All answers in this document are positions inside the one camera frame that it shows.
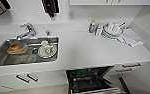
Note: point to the stainless steel dishwasher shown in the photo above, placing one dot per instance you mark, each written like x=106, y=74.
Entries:
x=91, y=81

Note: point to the stack of white bowls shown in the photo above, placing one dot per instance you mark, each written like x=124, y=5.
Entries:
x=112, y=30

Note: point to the blue dish soap bottle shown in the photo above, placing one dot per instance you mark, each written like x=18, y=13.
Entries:
x=92, y=27

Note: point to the white plate with cup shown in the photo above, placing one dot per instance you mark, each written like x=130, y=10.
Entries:
x=47, y=50

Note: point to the small chrome sink knob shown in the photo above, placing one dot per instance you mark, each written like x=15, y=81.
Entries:
x=48, y=33

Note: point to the chrome sink faucet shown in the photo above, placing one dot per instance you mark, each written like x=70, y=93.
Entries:
x=27, y=31

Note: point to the white drawer unit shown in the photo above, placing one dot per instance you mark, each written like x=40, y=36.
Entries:
x=127, y=68

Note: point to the clear food container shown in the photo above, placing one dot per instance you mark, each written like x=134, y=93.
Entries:
x=17, y=48

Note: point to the white two-door sink cabinet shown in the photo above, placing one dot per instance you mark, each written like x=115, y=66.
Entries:
x=27, y=80

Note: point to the stainless steel sink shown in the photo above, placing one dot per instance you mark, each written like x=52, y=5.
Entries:
x=1, y=56

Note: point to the white wall outlet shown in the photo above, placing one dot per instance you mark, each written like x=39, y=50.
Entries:
x=71, y=14

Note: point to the black wall soap dispenser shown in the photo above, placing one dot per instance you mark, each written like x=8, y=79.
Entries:
x=51, y=7

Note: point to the white wall cabinet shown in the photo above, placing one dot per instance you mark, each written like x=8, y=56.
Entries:
x=114, y=2

